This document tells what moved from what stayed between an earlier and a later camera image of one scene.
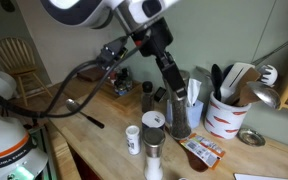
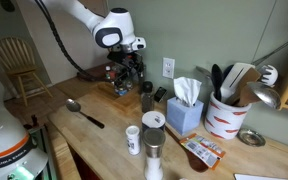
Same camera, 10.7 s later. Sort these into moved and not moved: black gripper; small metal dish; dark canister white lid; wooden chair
Moved: black gripper
Not moved: dark canister white lid; wooden chair; small metal dish
